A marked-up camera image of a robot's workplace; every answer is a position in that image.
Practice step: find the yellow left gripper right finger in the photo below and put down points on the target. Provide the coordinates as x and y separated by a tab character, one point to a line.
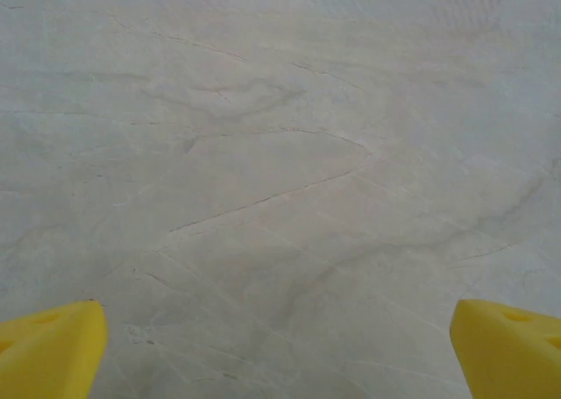
508	355

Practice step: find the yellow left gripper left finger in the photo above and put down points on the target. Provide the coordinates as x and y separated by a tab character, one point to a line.
48	355

